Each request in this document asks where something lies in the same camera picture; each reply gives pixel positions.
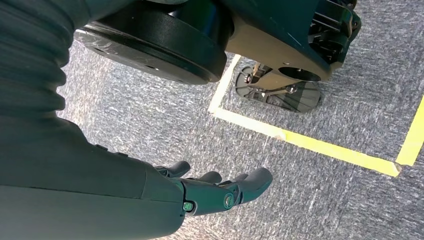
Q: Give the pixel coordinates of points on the yellow floor tape square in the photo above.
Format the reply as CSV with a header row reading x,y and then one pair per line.
x,y
331,150

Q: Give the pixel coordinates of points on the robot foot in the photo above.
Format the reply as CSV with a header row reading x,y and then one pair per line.
x,y
291,99

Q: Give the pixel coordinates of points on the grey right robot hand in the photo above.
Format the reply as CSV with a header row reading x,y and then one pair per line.
x,y
82,192

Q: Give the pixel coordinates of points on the robot leg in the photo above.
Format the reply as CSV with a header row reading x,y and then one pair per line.
x,y
165,43

